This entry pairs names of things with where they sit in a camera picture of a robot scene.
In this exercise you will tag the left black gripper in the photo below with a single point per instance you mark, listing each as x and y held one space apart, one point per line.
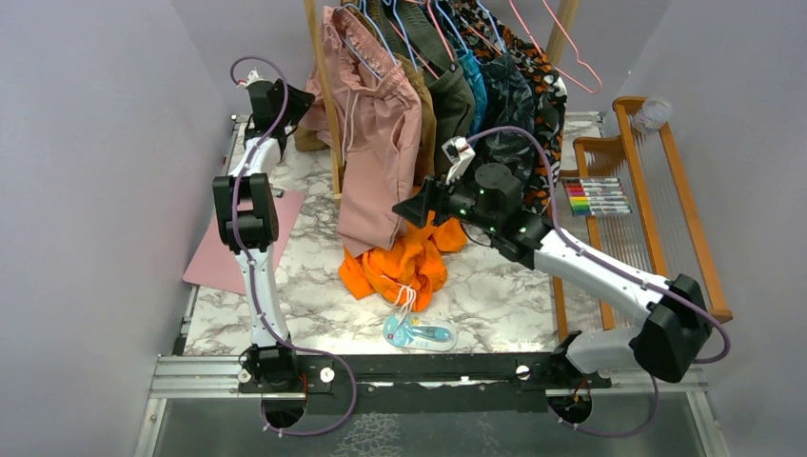
298 101

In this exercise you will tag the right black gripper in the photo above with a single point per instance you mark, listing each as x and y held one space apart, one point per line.
433 196

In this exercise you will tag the pink shorts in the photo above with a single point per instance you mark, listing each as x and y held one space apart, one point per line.
366 221

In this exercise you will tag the blue wire hanger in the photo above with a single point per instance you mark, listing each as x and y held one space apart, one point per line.
364 38

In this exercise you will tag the pink wire hanger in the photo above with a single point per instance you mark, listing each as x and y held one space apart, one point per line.
577 57

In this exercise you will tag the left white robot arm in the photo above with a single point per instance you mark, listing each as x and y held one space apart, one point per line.
248 225

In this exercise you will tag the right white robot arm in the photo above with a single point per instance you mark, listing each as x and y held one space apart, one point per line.
669 324

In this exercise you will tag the dark leaf print shorts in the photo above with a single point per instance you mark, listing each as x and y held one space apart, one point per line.
509 96

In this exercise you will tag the blue patterned hanging shorts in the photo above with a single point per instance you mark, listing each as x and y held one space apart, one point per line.
470 65

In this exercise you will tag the dark green hanging shorts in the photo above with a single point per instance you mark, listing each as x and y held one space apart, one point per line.
409 33

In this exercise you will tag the orange camo hanging shorts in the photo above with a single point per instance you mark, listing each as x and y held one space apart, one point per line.
549 96

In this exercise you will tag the packaged blue toothbrush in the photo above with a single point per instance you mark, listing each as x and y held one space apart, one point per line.
415 332

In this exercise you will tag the coloured marker set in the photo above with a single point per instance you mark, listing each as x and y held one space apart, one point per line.
596 197

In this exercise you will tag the pink clipboard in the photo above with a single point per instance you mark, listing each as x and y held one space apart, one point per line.
213 265

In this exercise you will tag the wooden dish rack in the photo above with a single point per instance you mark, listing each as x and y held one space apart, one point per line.
662 233

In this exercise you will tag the clear plastic cup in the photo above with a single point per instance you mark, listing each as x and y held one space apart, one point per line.
652 115

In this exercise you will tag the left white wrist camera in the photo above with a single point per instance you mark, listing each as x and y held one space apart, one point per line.
253 77

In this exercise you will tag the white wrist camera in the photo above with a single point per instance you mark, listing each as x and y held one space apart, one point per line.
253 77
460 154

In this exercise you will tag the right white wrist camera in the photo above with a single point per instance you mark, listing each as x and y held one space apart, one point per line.
460 154

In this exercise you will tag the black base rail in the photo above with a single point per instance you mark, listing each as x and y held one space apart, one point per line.
411 383

